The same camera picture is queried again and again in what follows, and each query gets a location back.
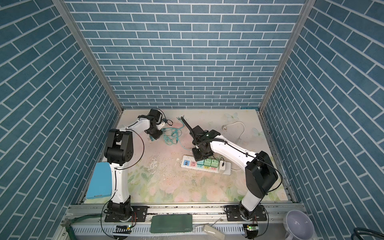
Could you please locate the green charger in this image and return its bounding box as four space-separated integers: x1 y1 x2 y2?
204 159 212 167
211 160 220 168

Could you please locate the white power strip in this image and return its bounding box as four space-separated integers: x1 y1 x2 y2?
181 155 232 176

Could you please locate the white charger adapter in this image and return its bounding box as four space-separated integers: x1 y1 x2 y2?
219 161 226 173

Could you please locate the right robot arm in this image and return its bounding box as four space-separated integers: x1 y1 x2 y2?
189 126 279 220

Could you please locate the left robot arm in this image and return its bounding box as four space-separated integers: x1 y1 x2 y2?
104 109 167 222

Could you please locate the blue sheet at left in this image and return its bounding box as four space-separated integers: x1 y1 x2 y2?
86 162 112 200

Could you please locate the white small device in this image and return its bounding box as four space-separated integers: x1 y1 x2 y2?
203 224 225 240

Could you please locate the white bowl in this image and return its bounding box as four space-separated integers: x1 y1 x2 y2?
283 210 315 240

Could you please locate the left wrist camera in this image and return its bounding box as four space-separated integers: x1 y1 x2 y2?
157 120 167 130

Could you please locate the black corrugated cable conduit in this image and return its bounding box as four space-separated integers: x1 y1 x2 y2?
179 116 196 136

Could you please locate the white power strip cord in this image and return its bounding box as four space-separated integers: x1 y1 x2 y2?
221 121 246 145

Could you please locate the teal multi-head cable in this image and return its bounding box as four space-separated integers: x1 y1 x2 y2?
161 115 193 151

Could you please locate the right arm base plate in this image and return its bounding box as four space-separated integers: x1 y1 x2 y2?
224 204 268 222

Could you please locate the green box on rail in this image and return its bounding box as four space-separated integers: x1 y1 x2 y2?
150 214 193 234

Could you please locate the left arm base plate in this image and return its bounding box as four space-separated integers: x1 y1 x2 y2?
104 206 149 223

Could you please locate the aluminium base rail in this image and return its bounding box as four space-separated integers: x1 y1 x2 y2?
53 202 307 240

